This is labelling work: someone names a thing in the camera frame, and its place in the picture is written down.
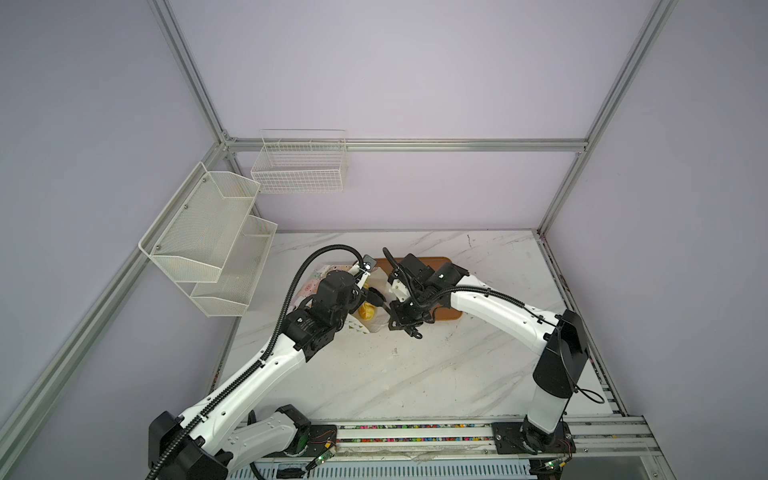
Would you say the cartoon animal paper gift bag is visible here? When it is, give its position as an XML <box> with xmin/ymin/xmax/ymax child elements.
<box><xmin>299</xmin><ymin>263</ymin><xmax>402</xmax><ymax>335</ymax></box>

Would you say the yellow round fake bread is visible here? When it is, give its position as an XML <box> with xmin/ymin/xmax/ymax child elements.
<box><xmin>357</xmin><ymin>302</ymin><xmax>377</xmax><ymax>322</ymax></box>

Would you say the white wire wall basket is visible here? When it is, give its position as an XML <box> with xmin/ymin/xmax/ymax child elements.
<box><xmin>251</xmin><ymin>129</ymin><xmax>348</xmax><ymax>194</ymax></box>

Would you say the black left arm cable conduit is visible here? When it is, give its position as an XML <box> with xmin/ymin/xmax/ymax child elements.
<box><xmin>143</xmin><ymin>244</ymin><xmax>365</xmax><ymax>480</ymax></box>

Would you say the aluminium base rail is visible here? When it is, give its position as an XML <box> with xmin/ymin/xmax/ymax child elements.
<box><xmin>230</xmin><ymin>416</ymin><xmax>675</xmax><ymax>479</ymax></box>

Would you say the white mesh wall shelf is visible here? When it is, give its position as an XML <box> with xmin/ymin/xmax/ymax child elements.
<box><xmin>191</xmin><ymin>215</ymin><xmax>278</xmax><ymax>318</ymax></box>
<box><xmin>138</xmin><ymin>163</ymin><xmax>260</xmax><ymax>283</ymax></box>

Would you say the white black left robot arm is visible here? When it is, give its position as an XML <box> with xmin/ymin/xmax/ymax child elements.
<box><xmin>148</xmin><ymin>267</ymin><xmax>395</xmax><ymax>479</ymax></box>

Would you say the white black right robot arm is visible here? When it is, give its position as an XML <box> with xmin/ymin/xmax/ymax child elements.
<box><xmin>383</xmin><ymin>249</ymin><xmax>589</xmax><ymax>452</ymax></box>

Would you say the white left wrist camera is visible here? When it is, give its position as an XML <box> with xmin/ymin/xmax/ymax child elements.
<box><xmin>354</xmin><ymin>255</ymin><xmax>377</xmax><ymax>290</ymax></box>

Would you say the white mesh wall shelf lower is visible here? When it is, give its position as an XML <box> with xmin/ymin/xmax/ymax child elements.
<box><xmin>191</xmin><ymin>215</ymin><xmax>278</xmax><ymax>318</ymax></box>

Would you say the white mesh wall shelf upper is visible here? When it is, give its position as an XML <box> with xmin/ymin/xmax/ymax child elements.
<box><xmin>138</xmin><ymin>163</ymin><xmax>260</xmax><ymax>283</ymax></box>

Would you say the brown rectangular tray mat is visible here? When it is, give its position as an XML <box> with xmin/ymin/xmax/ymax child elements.
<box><xmin>376</xmin><ymin>254</ymin><xmax>469</xmax><ymax>330</ymax></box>

